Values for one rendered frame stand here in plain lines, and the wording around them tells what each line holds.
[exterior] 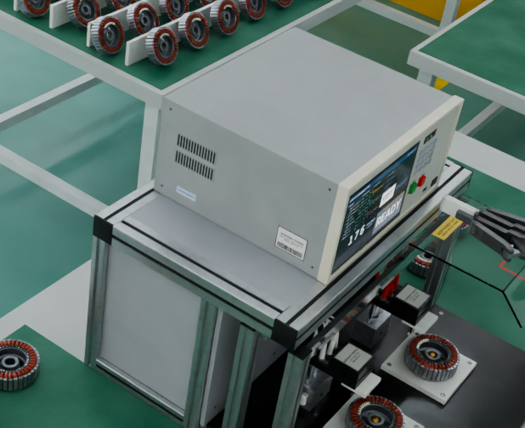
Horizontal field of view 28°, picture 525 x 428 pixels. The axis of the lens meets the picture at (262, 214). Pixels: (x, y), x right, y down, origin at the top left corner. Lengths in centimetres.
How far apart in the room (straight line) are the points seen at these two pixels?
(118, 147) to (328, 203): 246
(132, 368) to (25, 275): 148
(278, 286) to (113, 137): 247
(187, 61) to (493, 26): 118
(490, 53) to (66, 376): 205
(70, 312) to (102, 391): 24
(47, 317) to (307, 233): 68
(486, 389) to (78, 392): 83
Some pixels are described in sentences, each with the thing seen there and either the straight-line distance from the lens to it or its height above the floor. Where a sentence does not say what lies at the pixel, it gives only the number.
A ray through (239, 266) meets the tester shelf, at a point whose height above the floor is 111.
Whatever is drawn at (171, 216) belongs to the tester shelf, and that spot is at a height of 111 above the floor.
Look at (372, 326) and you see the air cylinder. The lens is 224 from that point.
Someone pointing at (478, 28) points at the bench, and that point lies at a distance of 383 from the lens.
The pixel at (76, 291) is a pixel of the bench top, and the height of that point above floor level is 75.
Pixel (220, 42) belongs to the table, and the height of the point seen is 75.
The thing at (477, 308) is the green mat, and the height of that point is 75.
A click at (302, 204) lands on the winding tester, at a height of 125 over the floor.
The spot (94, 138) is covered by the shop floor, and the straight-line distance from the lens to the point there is 421.
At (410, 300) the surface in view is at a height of 92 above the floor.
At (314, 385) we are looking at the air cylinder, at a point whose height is 82.
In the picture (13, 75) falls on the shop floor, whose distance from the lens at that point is 460.
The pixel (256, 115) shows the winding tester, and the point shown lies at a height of 132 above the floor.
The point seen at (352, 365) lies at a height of 92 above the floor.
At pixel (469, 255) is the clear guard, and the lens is 210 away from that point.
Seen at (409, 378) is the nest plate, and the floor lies 78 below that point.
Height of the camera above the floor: 226
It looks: 35 degrees down
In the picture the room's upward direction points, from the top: 10 degrees clockwise
